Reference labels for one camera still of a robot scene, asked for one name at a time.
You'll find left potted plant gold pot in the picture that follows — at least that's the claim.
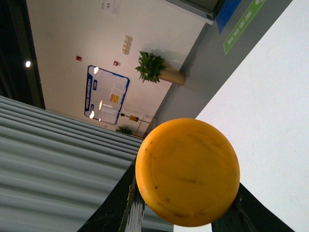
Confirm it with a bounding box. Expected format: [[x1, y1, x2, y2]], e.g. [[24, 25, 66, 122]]
[[135, 51, 185, 85]]

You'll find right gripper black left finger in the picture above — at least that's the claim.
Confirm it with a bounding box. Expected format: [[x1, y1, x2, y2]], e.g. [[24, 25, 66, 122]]
[[78, 161, 145, 232]]

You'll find blue framed notice board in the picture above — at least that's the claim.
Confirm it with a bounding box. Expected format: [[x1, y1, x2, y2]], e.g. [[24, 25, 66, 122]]
[[84, 65, 130, 125]]

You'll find grey curtain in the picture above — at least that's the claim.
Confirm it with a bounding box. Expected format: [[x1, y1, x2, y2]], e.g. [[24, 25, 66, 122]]
[[0, 95, 174, 232]]

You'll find yellow push button switch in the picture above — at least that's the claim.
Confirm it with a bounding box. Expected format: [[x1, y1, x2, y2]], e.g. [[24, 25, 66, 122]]
[[135, 118, 240, 227]]

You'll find beige wall switch row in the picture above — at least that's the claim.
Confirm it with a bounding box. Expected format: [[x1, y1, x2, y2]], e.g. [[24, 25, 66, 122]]
[[122, 35, 133, 55]]

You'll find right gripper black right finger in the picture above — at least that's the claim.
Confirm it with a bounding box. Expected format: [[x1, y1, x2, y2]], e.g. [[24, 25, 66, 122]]
[[211, 184, 293, 232]]

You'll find green floor sign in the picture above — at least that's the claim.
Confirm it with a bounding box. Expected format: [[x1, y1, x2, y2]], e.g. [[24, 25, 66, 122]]
[[223, 0, 266, 54]]

